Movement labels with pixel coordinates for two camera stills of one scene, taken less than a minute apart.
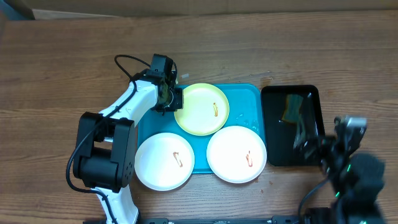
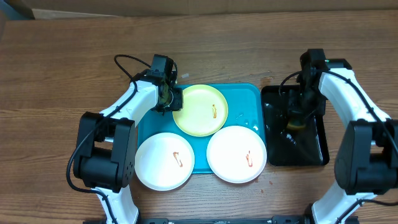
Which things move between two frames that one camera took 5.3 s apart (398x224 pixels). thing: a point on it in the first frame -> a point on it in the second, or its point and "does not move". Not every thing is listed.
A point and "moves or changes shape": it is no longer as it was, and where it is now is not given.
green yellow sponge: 293,104 moves or changes shape
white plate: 236,154 does not move
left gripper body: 174,101 does not move
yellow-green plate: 205,109 does not move
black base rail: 213,220 does not move
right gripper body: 332,162 -> 309,104
